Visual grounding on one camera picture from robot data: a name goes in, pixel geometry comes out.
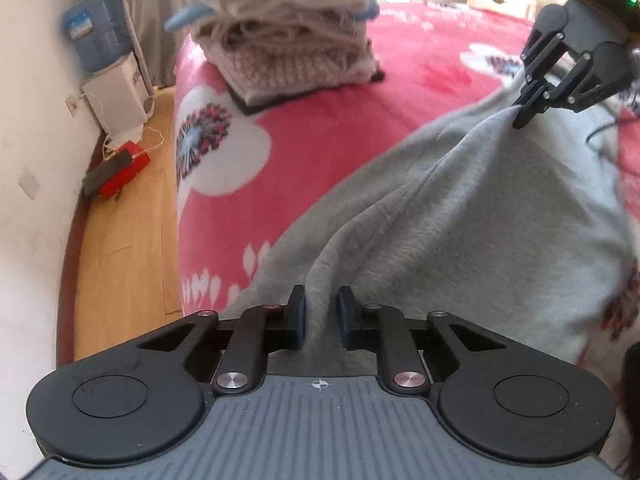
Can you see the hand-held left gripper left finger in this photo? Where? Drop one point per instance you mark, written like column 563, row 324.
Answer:
column 296, row 320

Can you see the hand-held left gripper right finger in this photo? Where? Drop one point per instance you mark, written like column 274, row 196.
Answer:
column 345, row 320

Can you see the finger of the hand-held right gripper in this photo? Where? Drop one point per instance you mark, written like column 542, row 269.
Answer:
column 530, row 97
column 567, row 87

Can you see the grey hoodie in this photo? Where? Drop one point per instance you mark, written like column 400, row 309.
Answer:
column 450, row 235

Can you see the stack of folded clothes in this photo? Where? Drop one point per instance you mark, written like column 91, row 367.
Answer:
column 290, row 20

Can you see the pink floral blanket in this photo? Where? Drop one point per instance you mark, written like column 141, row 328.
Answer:
column 325, row 135

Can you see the black folded cloth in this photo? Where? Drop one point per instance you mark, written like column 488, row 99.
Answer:
column 280, row 102

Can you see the red box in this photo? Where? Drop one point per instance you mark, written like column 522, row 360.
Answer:
column 130, row 172

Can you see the black phone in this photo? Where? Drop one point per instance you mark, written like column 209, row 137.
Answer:
column 107, row 172

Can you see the white water dispenser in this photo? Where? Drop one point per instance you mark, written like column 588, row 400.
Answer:
column 117, row 100

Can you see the brown curtain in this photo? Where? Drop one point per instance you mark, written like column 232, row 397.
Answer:
column 150, row 10

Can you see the blue water bottle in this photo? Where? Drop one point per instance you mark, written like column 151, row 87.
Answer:
column 95, row 27

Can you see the white wall plate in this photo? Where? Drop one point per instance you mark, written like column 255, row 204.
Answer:
column 29, row 185

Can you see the white wall socket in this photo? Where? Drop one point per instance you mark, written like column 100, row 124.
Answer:
column 73, row 106

